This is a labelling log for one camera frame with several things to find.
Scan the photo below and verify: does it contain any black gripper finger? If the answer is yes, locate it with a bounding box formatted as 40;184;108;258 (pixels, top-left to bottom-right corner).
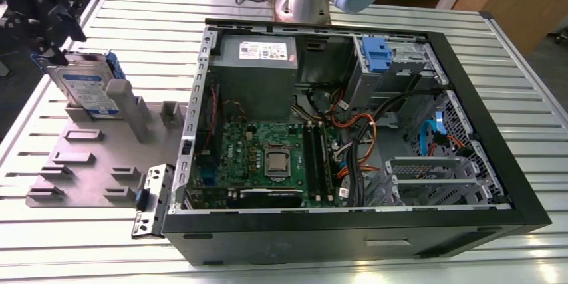
31;38;71;67
54;10;90;43

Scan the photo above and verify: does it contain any hard disk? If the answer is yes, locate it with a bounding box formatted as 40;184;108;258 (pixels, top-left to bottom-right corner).
31;49;124;120

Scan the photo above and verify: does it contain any blue data wire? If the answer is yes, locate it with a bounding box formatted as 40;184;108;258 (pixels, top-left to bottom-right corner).
419;110;447;158

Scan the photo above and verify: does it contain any orange power wire black plug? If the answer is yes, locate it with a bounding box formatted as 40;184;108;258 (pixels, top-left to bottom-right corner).
434;132;475;158

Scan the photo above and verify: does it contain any silver disk bay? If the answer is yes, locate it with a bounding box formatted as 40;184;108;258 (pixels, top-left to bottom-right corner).
384;156;511;207

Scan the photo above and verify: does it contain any grey parts rack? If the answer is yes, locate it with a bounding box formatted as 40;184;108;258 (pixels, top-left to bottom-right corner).
26;79;192;208

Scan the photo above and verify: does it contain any black case fan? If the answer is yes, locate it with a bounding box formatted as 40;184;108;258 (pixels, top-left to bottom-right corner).
198;74;223;158

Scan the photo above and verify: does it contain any grey power supply unit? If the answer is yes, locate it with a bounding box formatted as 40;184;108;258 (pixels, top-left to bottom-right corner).
208;33;302;122

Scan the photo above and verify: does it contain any green motherboard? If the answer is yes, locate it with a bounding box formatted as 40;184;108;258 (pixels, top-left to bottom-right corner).
188;120;352;208

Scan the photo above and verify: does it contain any silver CPU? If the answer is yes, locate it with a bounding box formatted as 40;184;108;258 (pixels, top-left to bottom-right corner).
267;153;288;175

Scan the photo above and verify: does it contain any CPU socket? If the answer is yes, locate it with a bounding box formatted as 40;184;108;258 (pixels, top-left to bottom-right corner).
262;143;296;184

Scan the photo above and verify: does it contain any black graphics card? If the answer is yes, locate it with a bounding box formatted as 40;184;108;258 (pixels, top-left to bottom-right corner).
226;187;307;208

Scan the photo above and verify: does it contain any blue drive latch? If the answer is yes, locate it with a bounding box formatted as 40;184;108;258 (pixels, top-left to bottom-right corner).
362;36;395;74

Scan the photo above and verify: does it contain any grey optical drive cage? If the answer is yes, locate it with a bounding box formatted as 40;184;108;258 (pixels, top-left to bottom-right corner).
346;34;447;112

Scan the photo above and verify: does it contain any black PC case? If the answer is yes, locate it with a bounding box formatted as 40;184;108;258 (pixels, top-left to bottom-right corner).
162;17;554;267

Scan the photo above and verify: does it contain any red orange yellow wire bundle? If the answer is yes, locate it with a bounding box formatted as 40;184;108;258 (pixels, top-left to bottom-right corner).
331;112;383;182

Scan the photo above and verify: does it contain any black cable bundle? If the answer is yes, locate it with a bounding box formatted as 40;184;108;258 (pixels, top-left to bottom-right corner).
346;89;440;205

